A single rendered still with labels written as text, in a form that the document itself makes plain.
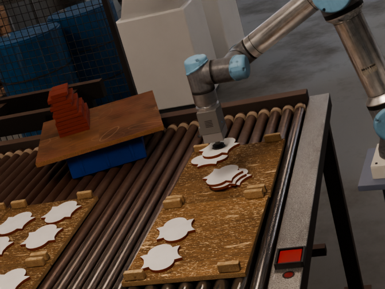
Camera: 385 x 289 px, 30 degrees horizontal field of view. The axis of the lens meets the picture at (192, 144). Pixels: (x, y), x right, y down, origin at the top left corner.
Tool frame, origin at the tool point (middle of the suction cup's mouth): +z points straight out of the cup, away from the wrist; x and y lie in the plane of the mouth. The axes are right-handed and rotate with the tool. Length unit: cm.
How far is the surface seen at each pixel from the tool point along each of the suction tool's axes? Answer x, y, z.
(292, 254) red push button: 25, 48, 12
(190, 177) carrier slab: -14.7, -7.2, 11.2
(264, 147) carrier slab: 9.7, -23.1, 11.3
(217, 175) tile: -2.7, 0.6, 8.4
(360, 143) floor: 28, -223, 105
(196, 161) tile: -14.4, -17.3, 10.3
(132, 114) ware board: -47, -53, 1
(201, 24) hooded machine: -93, -379, 43
